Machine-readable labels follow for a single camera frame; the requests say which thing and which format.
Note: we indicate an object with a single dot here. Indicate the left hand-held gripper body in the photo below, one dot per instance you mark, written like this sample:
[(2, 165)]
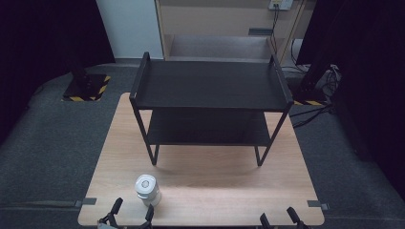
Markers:
[(105, 223)]

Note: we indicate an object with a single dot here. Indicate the white lidded bottle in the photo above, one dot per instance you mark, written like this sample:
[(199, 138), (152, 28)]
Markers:
[(146, 187)]

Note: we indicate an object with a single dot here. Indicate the black two-tier shelf rack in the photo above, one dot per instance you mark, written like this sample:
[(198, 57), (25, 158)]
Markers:
[(210, 84)]

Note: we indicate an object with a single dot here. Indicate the grey tape piece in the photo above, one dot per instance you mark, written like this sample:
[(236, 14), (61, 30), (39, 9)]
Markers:
[(317, 204), (86, 201)]

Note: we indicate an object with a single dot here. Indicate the black stand with striped base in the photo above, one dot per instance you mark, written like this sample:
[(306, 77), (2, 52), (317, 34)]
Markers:
[(86, 86), (310, 86)]

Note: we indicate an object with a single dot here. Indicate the dark curtain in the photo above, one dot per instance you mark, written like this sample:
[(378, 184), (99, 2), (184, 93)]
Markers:
[(47, 41), (369, 79)]

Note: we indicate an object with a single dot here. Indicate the grey label on cabinet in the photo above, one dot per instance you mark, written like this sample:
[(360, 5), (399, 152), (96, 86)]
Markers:
[(260, 31)]

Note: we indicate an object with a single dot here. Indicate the light wooden cabinet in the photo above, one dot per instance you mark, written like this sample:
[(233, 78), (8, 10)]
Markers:
[(223, 28)]

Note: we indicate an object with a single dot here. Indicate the white power strip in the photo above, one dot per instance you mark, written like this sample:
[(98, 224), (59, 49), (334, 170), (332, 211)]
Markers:
[(281, 4)]

